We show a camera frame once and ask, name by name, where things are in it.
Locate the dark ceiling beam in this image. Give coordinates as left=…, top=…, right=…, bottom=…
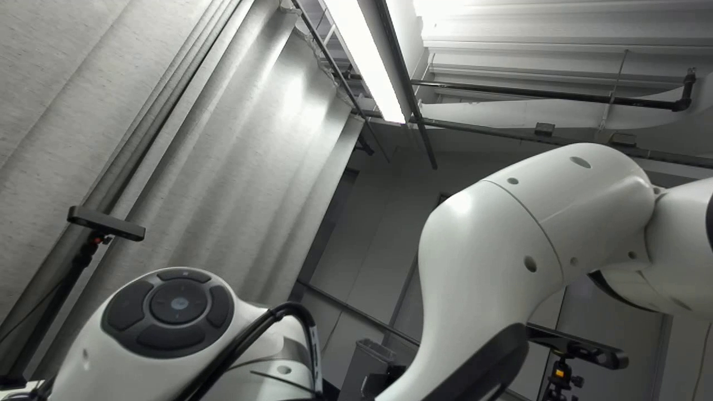
left=369, top=0, right=442, bottom=171

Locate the grey curtain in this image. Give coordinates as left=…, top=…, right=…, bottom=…
left=0, top=0, right=225, bottom=320
left=40, top=0, right=368, bottom=380

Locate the black ceiling pipe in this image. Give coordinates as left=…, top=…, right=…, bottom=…
left=411, top=67, right=700, bottom=116

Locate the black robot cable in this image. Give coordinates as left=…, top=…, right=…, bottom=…
left=176, top=301, right=327, bottom=401

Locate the ceiling cable tray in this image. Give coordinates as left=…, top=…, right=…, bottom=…
left=290, top=0, right=375, bottom=119

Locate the ceiling light strip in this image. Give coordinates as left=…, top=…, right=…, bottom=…
left=324, top=0, right=408, bottom=124

